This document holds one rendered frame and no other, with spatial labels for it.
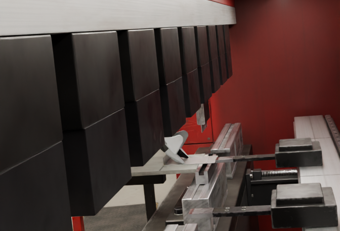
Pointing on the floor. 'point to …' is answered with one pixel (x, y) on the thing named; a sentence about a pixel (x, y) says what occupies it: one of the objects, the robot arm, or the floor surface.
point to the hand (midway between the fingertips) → (180, 159)
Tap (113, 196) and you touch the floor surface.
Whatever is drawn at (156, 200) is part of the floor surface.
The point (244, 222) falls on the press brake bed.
